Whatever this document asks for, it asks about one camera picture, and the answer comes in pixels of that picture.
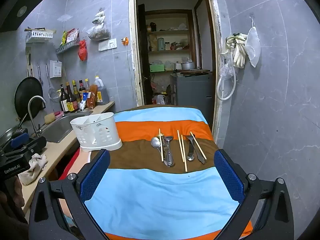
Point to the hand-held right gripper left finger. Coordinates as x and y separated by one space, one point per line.
96 177

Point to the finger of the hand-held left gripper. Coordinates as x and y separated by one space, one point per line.
19 139
36 144

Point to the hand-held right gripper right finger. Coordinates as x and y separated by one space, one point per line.
228 177

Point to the metal table knife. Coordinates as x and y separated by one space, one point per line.
197 152

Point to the white plastic utensil holder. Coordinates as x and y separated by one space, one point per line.
100 132

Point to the metal spoon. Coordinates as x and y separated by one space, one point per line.
155 142
169 139

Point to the person's left hand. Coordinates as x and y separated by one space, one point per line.
15 192

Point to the crumpled grey rag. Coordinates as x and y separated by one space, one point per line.
33 167

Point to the steel faucet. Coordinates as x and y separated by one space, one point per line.
30 115

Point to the steel kitchen sink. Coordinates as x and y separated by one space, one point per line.
60 127

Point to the yellow sponge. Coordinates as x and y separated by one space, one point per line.
49 118

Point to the pink scrubber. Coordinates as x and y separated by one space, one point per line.
59 113

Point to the black wok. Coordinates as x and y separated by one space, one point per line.
27 92

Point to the hanging metal strainer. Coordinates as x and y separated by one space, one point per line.
53 95

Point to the dark sauce bottle yellow label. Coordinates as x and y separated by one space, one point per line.
70 98

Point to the striped blanket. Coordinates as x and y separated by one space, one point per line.
155 195

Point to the blue and white packet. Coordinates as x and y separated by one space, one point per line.
83 102

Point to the dark sauce bottle yellow cap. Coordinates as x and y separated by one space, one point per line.
75 91

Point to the hanging metal ladle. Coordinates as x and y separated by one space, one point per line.
40 75

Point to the dark sauce bottle red cap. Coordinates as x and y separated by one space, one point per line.
82 87

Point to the orange spice packet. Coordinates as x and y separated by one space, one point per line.
92 96

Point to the pale sauce bottle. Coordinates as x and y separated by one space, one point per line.
86 83

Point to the large cooking oil jug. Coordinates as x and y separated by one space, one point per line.
101 92

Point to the grey appliance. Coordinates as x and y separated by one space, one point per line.
195 90

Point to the white plastic jug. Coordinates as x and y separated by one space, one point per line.
160 99

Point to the red plastic bag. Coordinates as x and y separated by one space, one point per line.
82 51

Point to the clear plastic bag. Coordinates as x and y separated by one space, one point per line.
226 67

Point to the yellow snack packet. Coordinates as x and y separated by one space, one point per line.
64 38

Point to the wooden board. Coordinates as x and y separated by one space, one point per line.
195 71

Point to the red food packets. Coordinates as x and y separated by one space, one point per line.
72 34

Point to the metal cooking pot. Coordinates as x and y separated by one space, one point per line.
187 65

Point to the green box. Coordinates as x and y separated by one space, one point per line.
157 68

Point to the hanging clear bag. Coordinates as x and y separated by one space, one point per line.
98 31

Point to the dark wooden door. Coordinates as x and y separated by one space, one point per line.
141 55

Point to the black range hood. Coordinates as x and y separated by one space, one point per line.
22 7

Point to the white mesh bag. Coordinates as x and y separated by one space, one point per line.
253 45

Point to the orange plug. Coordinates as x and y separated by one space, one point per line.
125 41

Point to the teal canister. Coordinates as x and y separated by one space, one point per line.
160 44

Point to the wooden storage shelf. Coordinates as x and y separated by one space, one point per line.
170 32

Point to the wooden wall knife rack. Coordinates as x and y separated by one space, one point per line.
29 62

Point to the white wall box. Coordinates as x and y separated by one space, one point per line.
55 68

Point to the metal wall shelf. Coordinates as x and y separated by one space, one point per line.
67 46

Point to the white wall basket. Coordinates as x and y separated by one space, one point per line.
38 37

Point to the white wall socket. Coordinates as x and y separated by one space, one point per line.
107 45

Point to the worn door frame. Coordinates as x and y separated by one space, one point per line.
132 55

